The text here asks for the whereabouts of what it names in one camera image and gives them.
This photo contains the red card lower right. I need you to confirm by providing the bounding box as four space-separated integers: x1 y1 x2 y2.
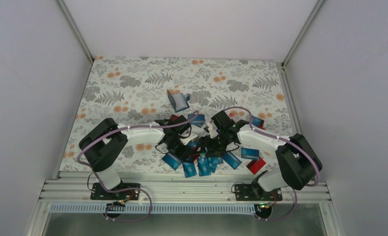
247 158 266 175

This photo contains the aluminium rail frame front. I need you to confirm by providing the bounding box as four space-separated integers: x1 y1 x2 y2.
37 171 332 204

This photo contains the blue card right of pile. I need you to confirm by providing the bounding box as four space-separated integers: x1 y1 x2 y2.
222 152 242 170

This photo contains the blue denim card holder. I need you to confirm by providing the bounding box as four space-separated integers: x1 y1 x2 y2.
167 90 191 112

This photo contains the blue logo card front right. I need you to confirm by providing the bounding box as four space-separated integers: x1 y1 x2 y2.
197 157 211 177

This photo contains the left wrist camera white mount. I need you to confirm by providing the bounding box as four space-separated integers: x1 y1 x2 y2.
180 125 203 145

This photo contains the blue card with silver stripe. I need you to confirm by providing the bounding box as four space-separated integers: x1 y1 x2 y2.
188 114 205 128

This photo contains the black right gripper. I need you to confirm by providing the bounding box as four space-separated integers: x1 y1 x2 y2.
194 131 229 158

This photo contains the blue card far right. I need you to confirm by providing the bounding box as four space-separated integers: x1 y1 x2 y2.
251 117 265 130

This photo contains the blue logo card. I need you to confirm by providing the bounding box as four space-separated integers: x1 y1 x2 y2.
197 157 211 177
182 162 197 178

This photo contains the grey slotted cable duct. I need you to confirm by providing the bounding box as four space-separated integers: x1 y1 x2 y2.
48 203 267 215

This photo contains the red card with black stripe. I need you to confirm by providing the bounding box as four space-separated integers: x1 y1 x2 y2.
169 114 178 122

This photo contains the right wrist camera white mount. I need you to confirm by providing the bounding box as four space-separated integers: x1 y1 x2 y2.
204 120 219 139

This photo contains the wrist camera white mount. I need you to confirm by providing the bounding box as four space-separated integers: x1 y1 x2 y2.
180 125 203 145
204 120 219 139

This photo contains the floral patterned table mat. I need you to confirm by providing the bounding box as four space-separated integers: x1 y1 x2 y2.
59 56 296 172

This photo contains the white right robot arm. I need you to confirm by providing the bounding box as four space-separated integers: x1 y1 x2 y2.
198 110 323 200

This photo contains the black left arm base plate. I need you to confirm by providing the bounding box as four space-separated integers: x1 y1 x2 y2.
90 183 140 201

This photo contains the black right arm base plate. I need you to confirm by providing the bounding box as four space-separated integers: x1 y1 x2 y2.
232 183 283 202

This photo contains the blue card left front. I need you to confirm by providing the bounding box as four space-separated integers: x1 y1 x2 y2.
162 153 182 170

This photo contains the blue card lower right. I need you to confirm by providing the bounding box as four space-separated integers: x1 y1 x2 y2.
241 147 260 161

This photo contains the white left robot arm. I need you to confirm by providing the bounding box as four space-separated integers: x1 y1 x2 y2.
77 115 197 199

